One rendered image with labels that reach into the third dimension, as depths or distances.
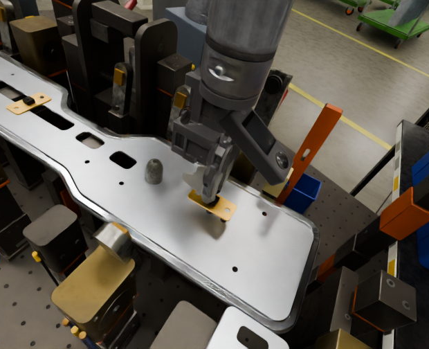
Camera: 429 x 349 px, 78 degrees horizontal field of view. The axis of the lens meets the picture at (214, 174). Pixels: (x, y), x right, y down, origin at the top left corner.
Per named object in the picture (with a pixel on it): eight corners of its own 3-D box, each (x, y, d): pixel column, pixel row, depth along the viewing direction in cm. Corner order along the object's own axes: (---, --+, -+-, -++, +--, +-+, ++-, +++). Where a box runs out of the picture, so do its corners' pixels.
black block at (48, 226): (50, 305, 60) (-2, 245, 38) (86, 269, 66) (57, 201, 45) (68, 318, 59) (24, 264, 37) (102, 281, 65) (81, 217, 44)
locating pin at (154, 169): (142, 184, 51) (142, 160, 46) (152, 174, 53) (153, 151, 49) (155, 192, 51) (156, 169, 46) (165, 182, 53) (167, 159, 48)
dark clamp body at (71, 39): (84, 151, 92) (59, 37, 64) (110, 135, 99) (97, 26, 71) (101, 160, 90) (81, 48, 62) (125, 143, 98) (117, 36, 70)
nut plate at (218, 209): (186, 197, 46) (187, 192, 45) (197, 183, 48) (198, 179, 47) (227, 222, 44) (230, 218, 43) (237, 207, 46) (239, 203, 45)
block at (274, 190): (227, 255, 76) (272, 169, 49) (232, 245, 78) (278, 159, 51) (237, 261, 75) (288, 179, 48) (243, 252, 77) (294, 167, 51)
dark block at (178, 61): (152, 184, 87) (156, 61, 57) (165, 172, 92) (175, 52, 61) (164, 191, 86) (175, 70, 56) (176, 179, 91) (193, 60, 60)
